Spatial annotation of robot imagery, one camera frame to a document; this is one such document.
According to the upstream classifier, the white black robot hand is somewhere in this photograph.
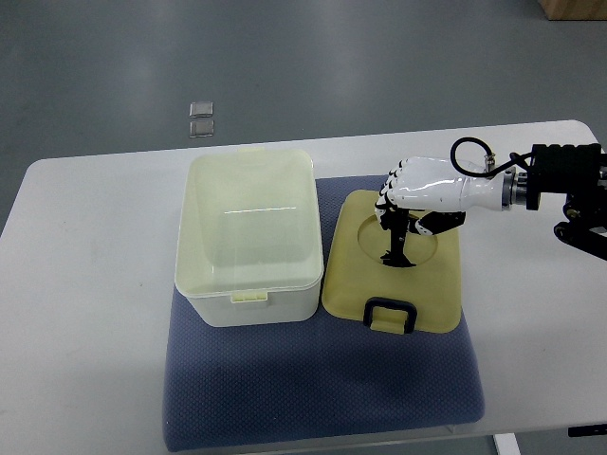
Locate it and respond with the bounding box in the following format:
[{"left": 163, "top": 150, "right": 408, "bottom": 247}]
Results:
[{"left": 375, "top": 156, "right": 510, "bottom": 236}]

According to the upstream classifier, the yellow storage box lid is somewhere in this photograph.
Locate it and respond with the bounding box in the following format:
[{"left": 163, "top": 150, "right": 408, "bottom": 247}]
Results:
[{"left": 322, "top": 190, "right": 462, "bottom": 335}]

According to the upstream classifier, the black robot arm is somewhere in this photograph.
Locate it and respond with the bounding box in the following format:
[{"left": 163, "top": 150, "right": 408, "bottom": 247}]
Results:
[{"left": 507, "top": 143, "right": 606, "bottom": 260}]

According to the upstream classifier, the white storage box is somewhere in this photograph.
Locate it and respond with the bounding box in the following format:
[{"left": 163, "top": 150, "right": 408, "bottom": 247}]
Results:
[{"left": 175, "top": 150, "right": 323, "bottom": 327}]

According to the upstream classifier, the brown cardboard box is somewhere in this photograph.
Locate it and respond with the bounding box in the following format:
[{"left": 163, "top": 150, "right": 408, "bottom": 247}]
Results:
[{"left": 539, "top": 0, "right": 606, "bottom": 21}]

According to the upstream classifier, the upper metal floor plate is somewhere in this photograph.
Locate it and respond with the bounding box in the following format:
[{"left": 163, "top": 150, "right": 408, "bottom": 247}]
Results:
[{"left": 189, "top": 101, "right": 213, "bottom": 118}]

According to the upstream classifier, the blue grey cushion mat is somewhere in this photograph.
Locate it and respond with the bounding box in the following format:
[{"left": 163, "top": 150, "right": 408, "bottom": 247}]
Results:
[{"left": 161, "top": 174, "right": 487, "bottom": 453}]

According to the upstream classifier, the white table leg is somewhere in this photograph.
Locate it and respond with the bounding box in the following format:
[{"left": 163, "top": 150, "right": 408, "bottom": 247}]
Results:
[{"left": 493, "top": 433, "right": 522, "bottom": 455}]

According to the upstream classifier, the black cable loop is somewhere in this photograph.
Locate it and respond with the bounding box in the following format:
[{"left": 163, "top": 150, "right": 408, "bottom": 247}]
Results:
[{"left": 449, "top": 136, "right": 518, "bottom": 179}]

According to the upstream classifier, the black bracket under table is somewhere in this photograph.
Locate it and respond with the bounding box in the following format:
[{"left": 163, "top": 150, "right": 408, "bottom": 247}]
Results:
[{"left": 567, "top": 424, "right": 607, "bottom": 438}]

